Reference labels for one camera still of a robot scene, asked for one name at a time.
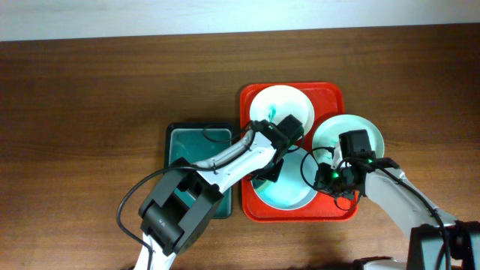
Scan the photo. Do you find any light green plate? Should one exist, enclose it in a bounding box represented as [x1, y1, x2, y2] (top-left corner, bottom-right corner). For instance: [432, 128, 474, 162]
[312, 114, 385, 158]

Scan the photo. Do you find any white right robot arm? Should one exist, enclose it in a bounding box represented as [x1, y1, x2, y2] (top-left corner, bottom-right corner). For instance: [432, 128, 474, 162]
[313, 130, 479, 270]

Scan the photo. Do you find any black water tray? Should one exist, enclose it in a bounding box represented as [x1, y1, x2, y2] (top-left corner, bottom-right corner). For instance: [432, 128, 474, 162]
[163, 122, 234, 220]

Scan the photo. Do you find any white plate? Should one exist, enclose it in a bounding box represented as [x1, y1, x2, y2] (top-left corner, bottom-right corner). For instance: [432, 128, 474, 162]
[249, 85, 315, 135]

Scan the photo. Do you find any light blue plate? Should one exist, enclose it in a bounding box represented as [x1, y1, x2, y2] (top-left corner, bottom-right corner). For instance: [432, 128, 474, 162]
[252, 148, 317, 211]

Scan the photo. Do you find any red plastic tray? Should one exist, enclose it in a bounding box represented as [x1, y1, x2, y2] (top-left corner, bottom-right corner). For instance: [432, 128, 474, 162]
[241, 82, 358, 223]

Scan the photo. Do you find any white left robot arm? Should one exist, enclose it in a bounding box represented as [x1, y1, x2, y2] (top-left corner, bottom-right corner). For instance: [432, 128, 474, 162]
[134, 115, 304, 269]

